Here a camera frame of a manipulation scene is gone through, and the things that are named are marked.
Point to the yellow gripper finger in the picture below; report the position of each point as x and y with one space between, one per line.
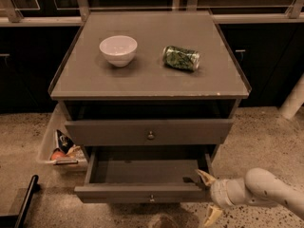
213 213
207 179

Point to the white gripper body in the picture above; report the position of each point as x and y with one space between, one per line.
218 192

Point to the grey drawer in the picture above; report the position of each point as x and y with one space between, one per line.
145 174
148 132

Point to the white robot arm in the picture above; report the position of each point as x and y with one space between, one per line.
258 187

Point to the grey top drawer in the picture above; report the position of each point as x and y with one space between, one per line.
148 132

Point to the grey drawer cabinet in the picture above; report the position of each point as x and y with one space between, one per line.
88 87

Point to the white table leg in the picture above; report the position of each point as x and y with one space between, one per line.
294 101

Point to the green soda can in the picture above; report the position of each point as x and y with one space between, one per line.
181 58

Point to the dark chip bag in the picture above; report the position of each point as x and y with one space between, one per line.
63 142

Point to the clear plastic bin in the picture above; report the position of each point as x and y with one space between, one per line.
48 145

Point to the red apple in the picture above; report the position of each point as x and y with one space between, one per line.
57 155

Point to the white ceramic bowl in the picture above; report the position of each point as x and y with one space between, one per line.
119 50

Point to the black bar object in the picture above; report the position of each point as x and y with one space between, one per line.
17 220

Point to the metal window rail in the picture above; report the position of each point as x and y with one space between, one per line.
38 13

